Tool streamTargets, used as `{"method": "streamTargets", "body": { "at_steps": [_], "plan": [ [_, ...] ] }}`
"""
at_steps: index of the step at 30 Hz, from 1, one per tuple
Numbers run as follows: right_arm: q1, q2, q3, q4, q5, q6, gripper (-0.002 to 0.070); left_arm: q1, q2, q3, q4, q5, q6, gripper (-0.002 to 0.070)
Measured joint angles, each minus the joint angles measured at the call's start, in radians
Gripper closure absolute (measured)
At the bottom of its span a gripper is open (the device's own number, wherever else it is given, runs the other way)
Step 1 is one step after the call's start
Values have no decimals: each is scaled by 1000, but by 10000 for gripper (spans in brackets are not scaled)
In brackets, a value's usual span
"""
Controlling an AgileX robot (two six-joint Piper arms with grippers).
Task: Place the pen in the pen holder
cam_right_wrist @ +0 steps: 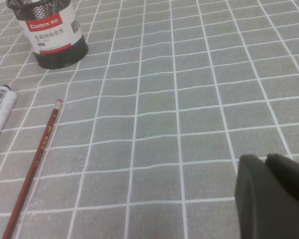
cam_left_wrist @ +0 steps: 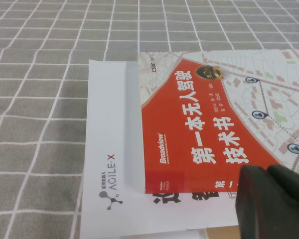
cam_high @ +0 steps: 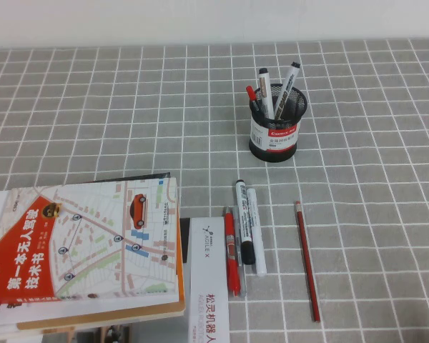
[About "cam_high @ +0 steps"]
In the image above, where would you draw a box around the red pencil with eraser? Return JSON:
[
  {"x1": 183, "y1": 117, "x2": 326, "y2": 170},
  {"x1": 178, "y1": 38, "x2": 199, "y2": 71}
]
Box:
[{"x1": 294, "y1": 200, "x2": 322, "y2": 323}]

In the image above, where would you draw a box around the black mesh pen holder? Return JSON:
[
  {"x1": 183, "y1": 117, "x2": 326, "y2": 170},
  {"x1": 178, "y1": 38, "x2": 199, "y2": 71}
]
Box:
[{"x1": 248, "y1": 83, "x2": 308, "y2": 164}]

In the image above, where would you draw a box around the red capped pen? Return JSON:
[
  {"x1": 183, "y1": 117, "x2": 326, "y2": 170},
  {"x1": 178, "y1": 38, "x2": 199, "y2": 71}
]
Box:
[{"x1": 245, "y1": 85, "x2": 264, "y2": 116}]

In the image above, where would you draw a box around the red retractable pen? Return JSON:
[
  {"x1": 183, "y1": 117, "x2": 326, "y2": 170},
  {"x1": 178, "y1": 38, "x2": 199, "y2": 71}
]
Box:
[{"x1": 224, "y1": 206, "x2": 242, "y2": 297}]

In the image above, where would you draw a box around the clear gel pen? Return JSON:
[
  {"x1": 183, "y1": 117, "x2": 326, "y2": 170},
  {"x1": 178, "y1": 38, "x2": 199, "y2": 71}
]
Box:
[{"x1": 232, "y1": 207, "x2": 248, "y2": 298}]

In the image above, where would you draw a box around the white marker with black ends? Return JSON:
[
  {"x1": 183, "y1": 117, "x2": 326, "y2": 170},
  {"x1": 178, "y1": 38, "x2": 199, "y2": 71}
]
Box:
[{"x1": 235, "y1": 179, "x2": 256, "y2": 266}]

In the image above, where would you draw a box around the all white marker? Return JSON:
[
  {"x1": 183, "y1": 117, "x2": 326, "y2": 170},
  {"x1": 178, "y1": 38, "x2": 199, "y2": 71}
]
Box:
[{"x1": 246, "y1": 187, "x2": 268, "y2": 278}]

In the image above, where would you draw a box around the black notebook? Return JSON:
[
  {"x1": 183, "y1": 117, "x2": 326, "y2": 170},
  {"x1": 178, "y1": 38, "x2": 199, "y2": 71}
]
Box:
[{"x1": 179, "y1": 217, "x2": 192, "y2": 264}]

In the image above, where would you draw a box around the white marker with black cap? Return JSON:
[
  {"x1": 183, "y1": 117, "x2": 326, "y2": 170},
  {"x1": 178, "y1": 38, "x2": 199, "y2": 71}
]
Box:
[{"x1": 258, "y1": 67, "x2": 275, "y2": 119}]

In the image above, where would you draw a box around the grey grid tablecloth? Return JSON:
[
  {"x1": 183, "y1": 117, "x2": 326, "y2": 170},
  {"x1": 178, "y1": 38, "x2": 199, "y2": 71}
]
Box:
[{"x1": 0, "y1": 38, "x2": 429, "y2": 343}]

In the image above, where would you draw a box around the white AgileX brochure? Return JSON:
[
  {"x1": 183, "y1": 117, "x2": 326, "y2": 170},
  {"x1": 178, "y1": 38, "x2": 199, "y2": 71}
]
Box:
[{"x1": 188, "y1": 217, "x2": 231, "y2": 343}]

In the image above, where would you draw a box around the white whiteboard marker black lettering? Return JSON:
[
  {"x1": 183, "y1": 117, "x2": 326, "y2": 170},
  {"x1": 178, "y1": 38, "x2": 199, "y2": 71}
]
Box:
[{"x1": 272, "y1": 61, "x2": 302, "y2": 121}]

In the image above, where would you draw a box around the book with map cover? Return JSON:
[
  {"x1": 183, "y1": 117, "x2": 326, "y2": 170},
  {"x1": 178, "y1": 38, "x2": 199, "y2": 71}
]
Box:
[{"x1": 0, "y1": 172, "x2": 186, "y2": 303}]

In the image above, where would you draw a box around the orange edged book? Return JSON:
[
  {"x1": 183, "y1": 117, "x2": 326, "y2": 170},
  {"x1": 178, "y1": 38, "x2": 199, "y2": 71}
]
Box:
[{"x1": 16, "y1": 214, "x2": 187, "y2": 332}]

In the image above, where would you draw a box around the white book with black characters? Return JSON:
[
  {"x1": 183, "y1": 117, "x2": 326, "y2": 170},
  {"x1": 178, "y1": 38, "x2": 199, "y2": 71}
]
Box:
[{"x1": 0, "y1": 190, "x2": 182, "y2": 328}]

